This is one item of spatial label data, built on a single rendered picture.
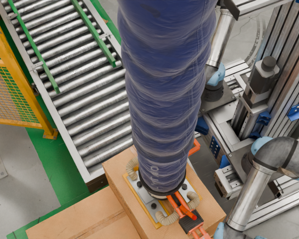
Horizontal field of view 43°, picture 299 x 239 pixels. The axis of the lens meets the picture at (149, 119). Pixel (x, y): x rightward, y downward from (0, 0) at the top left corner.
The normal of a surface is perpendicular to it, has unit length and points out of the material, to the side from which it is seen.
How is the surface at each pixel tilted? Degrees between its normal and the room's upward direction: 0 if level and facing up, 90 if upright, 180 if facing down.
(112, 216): 0
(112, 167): 0
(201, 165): 0
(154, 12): 79
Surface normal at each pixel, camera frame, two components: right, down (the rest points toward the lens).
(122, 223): -0.03, -0.47
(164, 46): 0.07, 0.95
